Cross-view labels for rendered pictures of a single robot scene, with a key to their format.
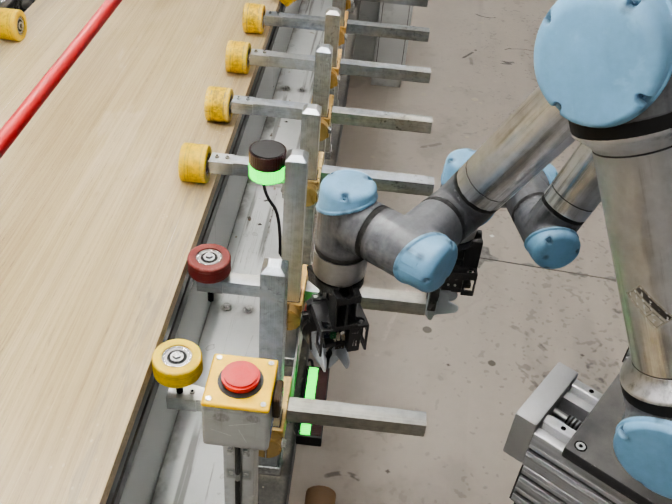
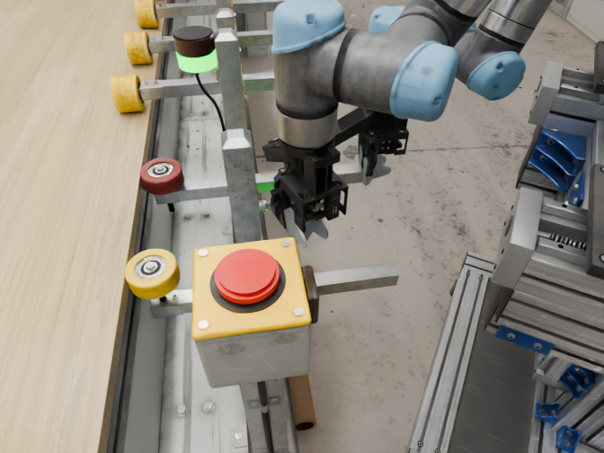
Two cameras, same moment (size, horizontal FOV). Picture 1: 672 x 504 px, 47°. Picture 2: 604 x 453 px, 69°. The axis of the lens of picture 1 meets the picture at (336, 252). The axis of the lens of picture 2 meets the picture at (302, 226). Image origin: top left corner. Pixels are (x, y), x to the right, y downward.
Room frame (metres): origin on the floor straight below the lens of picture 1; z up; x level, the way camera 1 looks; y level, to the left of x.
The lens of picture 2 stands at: (0.35, 0.08, 1.44)
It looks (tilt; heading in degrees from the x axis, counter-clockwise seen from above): 45 degrees down; 350
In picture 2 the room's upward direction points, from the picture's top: straight up
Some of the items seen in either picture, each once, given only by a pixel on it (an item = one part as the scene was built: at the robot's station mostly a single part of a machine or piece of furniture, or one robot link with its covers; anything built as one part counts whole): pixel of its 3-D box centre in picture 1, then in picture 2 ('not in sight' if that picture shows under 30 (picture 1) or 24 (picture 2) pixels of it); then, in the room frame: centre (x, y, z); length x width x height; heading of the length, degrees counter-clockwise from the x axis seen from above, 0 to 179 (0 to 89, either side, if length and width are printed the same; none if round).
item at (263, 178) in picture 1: (267, 168); (197, 57); (1.04, 0.12, 1.14); 0.06 x 0.06 x 0.02
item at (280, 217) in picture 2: (316, 325); (287, 202); (0.82, 0.02, 1.01); 0.05 x 0.02 x 0.09; 109
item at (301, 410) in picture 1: (296, 410); (278, 289); (0.82, 0.04, 0.80); 0.43 x 0.03 x 0.04; 89
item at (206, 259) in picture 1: (209, 277); (166, 190); (1.08, 0.23, 0.85); 0.08 x 0.08 x 0.11
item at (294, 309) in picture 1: (289, 296); not in sight; (1.06, 0.08, 0.85); 0.13 x 0.06 x 0.05; 179
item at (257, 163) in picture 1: (267, 155); (194, 40); (1.04, 0.12, 1.17); 0.06 x 0.06 x 0.02
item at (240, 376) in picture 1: (240, 378); (247, 279); (0.53, 0.09, 1.22); 0.04 x 0.04 x 0.02
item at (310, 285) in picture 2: (277, 398); (309, 294); (0.52, 0.05, 1.20); 0.03 x 0.01 x 0.03; 179
